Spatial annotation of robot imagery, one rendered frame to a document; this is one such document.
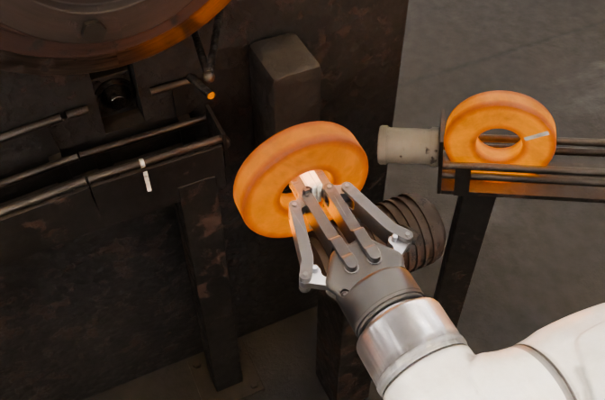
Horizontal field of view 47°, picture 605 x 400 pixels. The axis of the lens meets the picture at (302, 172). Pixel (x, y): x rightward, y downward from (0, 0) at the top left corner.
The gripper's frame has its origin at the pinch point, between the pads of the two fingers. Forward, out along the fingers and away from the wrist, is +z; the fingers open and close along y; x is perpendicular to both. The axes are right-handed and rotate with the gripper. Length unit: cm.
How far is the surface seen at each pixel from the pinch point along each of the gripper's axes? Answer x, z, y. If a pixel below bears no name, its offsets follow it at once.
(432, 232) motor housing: -33.1, 5.7, 26.7
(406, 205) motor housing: -31.7, 11.4, 25.0
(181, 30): 5.7, 22.4, -5.9
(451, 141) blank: -14.7, 8.2, 28.1
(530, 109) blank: -6.6, 2.9, 35.7
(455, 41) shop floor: -89, 103, 107
